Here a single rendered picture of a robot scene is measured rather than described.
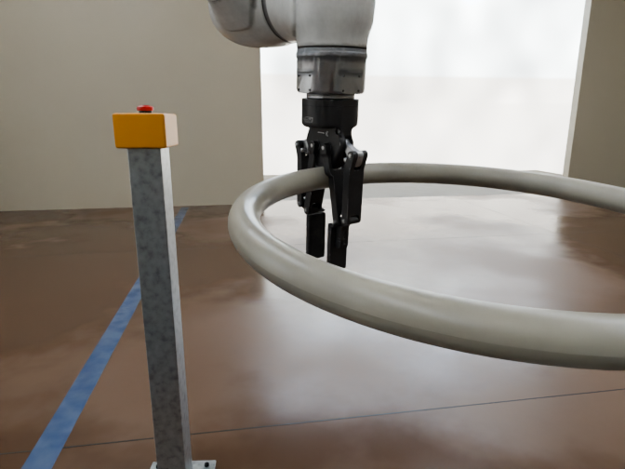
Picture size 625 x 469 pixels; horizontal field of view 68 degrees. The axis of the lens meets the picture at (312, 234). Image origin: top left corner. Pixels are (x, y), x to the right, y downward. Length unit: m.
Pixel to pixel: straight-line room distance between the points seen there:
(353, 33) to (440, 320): 0.41
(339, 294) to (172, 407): 1.15
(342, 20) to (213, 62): 5.47
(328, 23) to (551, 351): 0.44
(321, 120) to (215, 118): 5.42
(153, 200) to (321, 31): 0.73
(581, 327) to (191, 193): 5.90
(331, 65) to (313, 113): 0.06
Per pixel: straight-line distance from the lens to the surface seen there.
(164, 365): 1.34
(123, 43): 6.18
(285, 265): 0.31
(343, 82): 0.59
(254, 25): 0.69
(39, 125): 6.40
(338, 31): 0.59
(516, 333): 0.27
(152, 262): 1.23
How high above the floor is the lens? 1.06
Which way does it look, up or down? 14 degrees down
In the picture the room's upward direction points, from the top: straight up
